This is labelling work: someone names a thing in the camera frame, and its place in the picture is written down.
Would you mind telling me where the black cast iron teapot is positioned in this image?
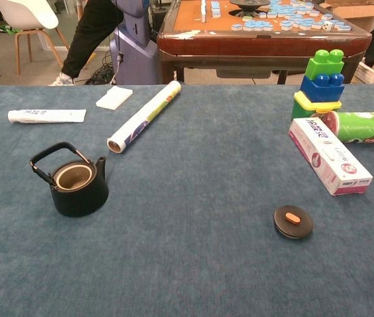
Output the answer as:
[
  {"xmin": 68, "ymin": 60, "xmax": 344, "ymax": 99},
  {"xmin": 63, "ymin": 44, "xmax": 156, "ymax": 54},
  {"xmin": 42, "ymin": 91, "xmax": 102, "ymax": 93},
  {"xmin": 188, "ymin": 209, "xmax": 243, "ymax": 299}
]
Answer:
[{"xmin": 29, "ymin": 141, "xmax": 110, "ymax": 218}]

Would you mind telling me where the black lid with orange knob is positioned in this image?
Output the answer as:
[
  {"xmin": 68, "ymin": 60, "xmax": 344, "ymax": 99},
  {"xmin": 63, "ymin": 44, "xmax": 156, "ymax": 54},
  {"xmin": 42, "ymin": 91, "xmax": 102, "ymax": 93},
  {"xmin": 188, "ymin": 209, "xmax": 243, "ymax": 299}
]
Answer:
[{"xmin": 273, "ymin": 205, "xmax": 314, "ymax": 240}]

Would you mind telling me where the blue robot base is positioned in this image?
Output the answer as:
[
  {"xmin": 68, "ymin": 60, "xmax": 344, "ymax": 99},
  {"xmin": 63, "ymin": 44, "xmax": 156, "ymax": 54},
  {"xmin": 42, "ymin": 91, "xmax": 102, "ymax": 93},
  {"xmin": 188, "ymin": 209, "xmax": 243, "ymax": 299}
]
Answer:
[{"xmin": 109, "ymin": 0, "xmax": 161, "ymax": 85}]

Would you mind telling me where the dark teal fabric-covered table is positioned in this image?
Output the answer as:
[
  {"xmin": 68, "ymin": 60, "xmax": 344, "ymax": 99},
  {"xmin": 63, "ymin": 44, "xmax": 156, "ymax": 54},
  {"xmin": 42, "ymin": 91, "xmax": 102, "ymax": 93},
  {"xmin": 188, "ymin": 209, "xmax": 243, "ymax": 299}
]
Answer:
[{"xmin": 0, "ymin": 84, "xmax": 374, "ymax": 317}]

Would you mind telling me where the white rolled paper tube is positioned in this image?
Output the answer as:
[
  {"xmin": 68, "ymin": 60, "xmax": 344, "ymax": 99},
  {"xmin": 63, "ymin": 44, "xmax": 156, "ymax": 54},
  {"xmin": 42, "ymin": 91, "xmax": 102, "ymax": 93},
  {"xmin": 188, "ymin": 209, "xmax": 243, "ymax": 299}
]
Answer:
[{"xmin": 106, "ymin": 80, "xmax": 182, "ymax": 155}]

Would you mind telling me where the small white flat box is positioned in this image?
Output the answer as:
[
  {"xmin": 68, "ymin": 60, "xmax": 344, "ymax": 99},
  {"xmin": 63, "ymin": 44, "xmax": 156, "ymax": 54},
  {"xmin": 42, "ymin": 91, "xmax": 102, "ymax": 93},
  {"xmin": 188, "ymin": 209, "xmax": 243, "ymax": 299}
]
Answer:
[{"xmin": 95, "ymin": 85, "xmax": 134, "ymax": 110}]

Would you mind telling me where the dark green toy brick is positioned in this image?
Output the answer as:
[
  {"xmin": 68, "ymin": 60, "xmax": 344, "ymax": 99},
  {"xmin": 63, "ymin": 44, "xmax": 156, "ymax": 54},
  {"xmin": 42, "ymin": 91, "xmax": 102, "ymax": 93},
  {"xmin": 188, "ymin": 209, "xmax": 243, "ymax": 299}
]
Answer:
[{"xmin": 291, "ymin": 98, "xmax": 320, "ymax": 120}]

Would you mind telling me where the yellow toy brick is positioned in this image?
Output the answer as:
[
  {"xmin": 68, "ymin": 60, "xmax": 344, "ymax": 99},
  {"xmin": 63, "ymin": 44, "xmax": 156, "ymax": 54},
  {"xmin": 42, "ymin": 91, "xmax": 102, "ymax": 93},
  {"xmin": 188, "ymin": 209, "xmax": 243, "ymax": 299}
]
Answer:
[{"xmin": 293, "ymin": 91, "xmax": 343, "ymax": 114}]

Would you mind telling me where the brown mahjong table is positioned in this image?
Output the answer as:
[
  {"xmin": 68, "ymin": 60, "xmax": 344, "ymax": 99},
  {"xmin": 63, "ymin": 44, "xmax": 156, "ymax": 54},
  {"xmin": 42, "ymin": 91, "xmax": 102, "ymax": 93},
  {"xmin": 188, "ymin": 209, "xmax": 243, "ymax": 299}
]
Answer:
[{"xmin": 157, "ymin": 0, "xmax": 373, "ymax": 85}]

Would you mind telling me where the white pink toothpaste box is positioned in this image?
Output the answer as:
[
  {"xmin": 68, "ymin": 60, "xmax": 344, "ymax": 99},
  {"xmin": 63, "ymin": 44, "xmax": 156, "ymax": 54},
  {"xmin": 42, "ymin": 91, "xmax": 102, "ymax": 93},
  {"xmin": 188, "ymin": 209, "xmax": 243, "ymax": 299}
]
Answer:
[{"xmin": 288, "ymin": 116, "xmax": 374, "ymax": 197}]

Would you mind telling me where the white toothpaste tube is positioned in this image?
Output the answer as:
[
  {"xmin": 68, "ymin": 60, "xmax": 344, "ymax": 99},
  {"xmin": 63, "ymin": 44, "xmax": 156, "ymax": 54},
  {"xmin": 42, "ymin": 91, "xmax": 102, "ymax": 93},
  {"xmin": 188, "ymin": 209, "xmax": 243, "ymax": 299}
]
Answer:
[{"xmin": 7, "ymin": 108, "xmax": 87, "ymax": 124}]

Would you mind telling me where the blue toy brick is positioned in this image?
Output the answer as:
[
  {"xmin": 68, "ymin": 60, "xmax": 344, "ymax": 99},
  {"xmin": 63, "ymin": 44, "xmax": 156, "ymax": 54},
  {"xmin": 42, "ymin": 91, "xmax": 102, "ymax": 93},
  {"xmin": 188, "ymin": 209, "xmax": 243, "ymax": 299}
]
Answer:
[{"xmin": 299, "ymin": 73, "xmax": 346, "ymax": 103}]

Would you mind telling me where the person in black trousers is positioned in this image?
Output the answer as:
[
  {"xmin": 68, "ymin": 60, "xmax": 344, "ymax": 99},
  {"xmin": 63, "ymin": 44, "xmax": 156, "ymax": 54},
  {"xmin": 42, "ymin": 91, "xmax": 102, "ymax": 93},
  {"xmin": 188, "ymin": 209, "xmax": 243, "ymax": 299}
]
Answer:
[{"xmin": 48, "ymin": 0, "xmax": 124, "ymax": 87}]

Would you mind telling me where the black mahjong table hub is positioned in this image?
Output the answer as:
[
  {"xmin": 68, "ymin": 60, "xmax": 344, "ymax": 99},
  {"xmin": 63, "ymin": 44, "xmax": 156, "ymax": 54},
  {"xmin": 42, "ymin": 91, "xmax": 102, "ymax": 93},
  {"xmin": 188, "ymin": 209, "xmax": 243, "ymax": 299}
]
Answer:
[{"xmin": 229, "ymin": 0, "xmax": 272, "ymax": 18}]

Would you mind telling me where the light green toy brick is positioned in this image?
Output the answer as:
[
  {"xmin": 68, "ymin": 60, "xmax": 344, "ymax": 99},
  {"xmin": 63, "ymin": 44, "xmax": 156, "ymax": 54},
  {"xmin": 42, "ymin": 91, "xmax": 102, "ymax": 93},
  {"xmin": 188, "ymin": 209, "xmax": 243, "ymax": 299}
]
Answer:
[{"xmin": 306, "ymin": 49, "xmax": 345, "ymax": 81}]

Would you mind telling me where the green chips can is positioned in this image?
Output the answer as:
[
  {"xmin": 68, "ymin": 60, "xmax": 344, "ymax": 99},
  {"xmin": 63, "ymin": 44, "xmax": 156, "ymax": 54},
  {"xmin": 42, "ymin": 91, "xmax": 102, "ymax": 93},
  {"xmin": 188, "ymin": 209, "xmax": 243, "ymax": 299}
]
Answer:
[{"xmin": 322, "ymin": 110, "xmax": 374, "ymax": 145}]

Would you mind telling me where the white chair with wooden legs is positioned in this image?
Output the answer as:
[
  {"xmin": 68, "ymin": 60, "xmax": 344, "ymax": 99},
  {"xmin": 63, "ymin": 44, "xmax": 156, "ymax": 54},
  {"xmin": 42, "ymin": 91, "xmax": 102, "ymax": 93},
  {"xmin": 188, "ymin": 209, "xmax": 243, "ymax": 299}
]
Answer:
[{"xmin": 0, "ymin": 0, "xmax": 71, "ymax": 77}]

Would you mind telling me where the cardboard box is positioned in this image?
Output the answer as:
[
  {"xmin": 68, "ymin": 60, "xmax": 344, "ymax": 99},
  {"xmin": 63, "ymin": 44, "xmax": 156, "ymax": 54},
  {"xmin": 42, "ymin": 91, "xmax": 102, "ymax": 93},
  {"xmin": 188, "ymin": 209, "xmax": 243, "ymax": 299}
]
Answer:
[{"xmin": 318, "ymin": 0, "xmax": 374, "ymax": 32}]

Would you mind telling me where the tangled floor cable bundle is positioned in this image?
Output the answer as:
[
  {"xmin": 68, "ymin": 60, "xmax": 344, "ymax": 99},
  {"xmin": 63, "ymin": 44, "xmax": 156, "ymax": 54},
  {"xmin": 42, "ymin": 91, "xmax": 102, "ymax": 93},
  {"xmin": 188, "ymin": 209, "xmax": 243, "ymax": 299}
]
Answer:
[{"xmin": 84, "ymin": 49, "xmax": 118, "ymax": 85}]

